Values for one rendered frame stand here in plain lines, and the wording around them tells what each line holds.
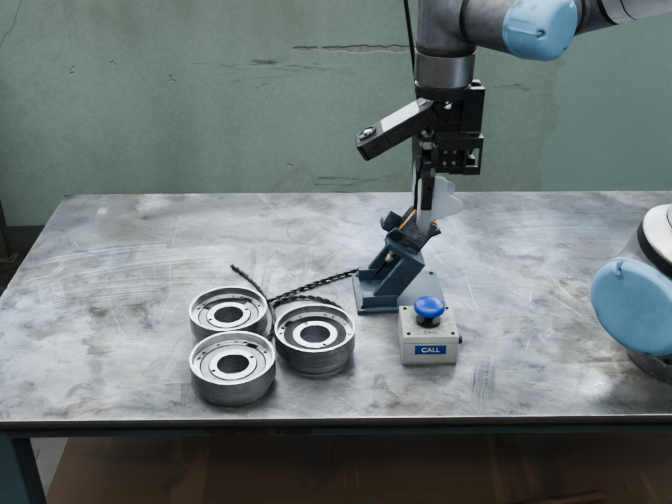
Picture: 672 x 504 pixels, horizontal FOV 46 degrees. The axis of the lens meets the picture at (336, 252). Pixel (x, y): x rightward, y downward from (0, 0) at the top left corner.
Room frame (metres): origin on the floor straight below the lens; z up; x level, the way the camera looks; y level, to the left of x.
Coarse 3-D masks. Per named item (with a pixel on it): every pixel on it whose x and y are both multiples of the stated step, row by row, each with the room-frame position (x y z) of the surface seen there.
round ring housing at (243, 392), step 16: (224, 336) 0.82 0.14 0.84; (240, 336) 0.82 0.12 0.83; (256, 336) 0.81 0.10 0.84; (192, 352) 0.78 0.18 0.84; (208, 352) 0.79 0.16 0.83; (224, 352) 0.79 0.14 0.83; (240, 352) 0.79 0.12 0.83; (272, 352) 0.78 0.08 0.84; (192, 368) 0.75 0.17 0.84; (224, 368) 0.79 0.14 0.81; (240, 368) 0.79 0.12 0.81; (272, 368) 0.76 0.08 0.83; (208, 384) 0.72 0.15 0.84; (224, 384) 0.72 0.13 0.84; (240, 384) 0.72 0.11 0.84; (256, 384) 0.73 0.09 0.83; (208, 400) 0.73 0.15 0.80; (224, 400) 0.72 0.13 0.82; (240, 400) 0.73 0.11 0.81
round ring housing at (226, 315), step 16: (224, 288) 0.92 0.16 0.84; (240, 288) 0.92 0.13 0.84; (192, 304) 0.88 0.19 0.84; (224, 304) 0.90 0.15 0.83; (240, 304) 0.90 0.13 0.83; (256, 304) 0.90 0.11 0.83; (192, 320) 0.85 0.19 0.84; (208, 320) 0.86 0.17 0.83; (224, 320) 0.89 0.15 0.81; (240, 320) 0.86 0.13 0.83; (256, 320) 0.85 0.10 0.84; (208, 336) 0.83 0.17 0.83
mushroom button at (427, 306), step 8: (424, 296) 0.86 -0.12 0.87; (432, 296) 0.86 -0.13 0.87; (416, 304) 0.84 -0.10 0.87; (424, 304) 0.83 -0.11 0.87; (432, 304) 0.83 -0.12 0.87; (440, 304) 0.84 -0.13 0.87; (416, 312) 0.83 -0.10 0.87; (424, 312) 0.82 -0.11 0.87; (432, 312) 0.82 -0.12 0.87; (440, 312) 0.82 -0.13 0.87
